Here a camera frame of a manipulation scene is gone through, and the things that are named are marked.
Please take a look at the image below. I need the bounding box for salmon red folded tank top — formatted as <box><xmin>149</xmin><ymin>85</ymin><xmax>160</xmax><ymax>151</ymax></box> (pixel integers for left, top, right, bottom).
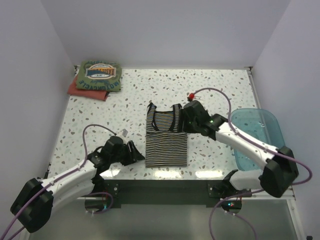
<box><xmin>67</xmin><ymin>75</ymin><xmax>109</xmax><ymax>101</ymax></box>

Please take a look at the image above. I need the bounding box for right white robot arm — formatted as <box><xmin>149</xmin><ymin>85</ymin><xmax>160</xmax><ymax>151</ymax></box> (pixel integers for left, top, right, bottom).
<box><xmin>181</xmin><ymin>100</ymin><xmax>299</xmax><ymax>198</ymax></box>

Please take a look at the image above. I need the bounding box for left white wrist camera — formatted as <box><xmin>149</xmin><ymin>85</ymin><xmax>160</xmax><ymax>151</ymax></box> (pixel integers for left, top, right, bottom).
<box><xmin>119</xmin><ymin>128</ymin><xmax>128</xmax><ymax>138</ymax></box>

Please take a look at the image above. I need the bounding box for striped black white tank top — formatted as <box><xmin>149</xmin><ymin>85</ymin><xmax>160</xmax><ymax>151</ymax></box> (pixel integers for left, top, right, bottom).
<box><xmin>145</xmin><ymin>102</ymin><xmax>188</xmax><ymax>169</ymax></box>

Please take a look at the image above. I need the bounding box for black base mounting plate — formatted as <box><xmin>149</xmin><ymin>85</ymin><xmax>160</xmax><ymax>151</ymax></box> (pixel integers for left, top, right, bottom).
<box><xmin>84</xmin><ymin>172</ymin><xmax>252</xmax><ymax>213</ymax></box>

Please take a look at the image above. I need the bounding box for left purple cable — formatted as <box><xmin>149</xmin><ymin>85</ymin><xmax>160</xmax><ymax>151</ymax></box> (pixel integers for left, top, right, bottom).
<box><xmin>0</xmin><ymin>124</ymin><xmax>121</xmax><ymax>240</ymax></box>

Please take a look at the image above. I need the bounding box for blue translucent plastic bin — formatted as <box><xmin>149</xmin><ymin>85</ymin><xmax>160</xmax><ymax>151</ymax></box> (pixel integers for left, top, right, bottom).
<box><xmin>229</xmin><ymin>107</ymin><xmax>286</xmax><ymax>172</ymax></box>

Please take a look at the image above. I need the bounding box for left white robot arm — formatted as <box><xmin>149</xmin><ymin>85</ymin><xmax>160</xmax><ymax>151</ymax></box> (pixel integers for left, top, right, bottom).
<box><xmin>10</xmin><ymin>136</ymin><xmax>145</xmax><ymax>233</ymax></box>

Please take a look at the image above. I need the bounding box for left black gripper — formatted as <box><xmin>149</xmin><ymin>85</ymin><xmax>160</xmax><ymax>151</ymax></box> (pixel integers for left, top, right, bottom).
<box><xmin>110</xmin><ymin>140</ymin><xmax>145</xmax><ymax>166</ymax></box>

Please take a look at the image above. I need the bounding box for olive green tank top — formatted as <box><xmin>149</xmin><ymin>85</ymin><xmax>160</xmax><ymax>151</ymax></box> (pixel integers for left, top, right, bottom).
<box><xmin>75</xmin><ymin>60</ymin><xmax>122</xmax><ymax>92</ymax></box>

